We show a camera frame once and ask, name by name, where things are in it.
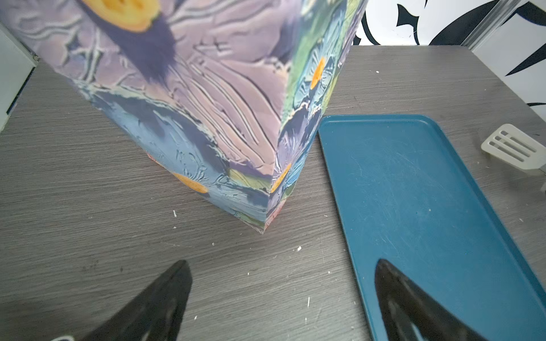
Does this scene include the floral paper bag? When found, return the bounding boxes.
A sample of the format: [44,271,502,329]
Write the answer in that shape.
[1,1,366,232]

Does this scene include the teal tray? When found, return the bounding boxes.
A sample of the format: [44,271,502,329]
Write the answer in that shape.
[318,115,545,340]

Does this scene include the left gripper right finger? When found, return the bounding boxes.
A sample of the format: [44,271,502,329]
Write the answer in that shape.
[374,259,485,340]

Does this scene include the metal tongs white tips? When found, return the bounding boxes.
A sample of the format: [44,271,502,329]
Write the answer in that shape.
[481,124,545,176]

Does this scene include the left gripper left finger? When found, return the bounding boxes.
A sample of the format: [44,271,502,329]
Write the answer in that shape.
[83,260,193,341]

